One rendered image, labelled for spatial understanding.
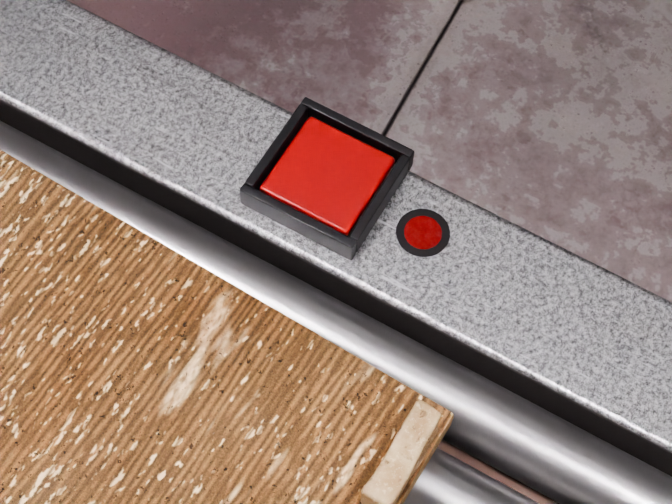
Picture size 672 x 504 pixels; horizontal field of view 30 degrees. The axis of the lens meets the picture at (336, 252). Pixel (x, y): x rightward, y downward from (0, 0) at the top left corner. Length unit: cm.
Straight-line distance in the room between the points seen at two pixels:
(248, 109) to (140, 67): 8
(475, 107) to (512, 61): 10
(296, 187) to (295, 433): 15
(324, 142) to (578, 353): 19
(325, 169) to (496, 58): 122
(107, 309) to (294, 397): 11
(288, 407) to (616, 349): 19
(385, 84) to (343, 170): 117
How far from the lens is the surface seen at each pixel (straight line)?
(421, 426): 64
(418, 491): 68
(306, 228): 72
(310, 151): 75
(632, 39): 202
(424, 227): 74
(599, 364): 72
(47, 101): 80
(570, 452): 69
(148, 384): 68
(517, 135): 188
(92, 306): 70
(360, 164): 74
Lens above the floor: 157
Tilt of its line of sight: 63 degrees down
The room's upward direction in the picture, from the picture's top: 3 degrees clockwise
